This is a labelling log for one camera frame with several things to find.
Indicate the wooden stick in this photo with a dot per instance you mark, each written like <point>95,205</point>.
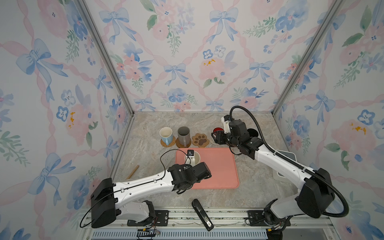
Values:
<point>133,172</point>

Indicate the cork paw print coaster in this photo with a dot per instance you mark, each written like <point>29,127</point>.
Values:
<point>200,140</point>

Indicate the pink plastic tray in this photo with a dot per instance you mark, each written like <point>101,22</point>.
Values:
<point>222,165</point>

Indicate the plain round wooden coaster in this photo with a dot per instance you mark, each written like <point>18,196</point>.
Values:
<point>180,145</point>

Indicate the light blue mug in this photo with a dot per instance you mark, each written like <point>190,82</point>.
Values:
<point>166,134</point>

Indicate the red interior mug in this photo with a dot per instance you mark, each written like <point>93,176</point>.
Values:
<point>217,129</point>

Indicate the aluminium rail base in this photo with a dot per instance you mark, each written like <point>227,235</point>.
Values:
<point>224,224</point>

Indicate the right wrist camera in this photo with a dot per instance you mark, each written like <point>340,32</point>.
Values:
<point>226,121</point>

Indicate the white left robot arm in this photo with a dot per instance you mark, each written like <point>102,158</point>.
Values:
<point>111,200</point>

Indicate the black handheld device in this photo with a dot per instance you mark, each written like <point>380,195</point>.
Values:
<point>202,215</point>

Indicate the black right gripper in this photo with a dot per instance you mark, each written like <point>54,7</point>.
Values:
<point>219,137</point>

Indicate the cream mug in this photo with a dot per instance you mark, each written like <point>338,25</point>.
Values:
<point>193,161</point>

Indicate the grey mug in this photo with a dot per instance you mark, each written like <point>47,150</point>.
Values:
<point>184,135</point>

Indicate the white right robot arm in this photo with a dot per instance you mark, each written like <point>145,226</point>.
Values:
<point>313,197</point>

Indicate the black mug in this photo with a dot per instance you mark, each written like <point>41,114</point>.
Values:
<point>253,133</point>

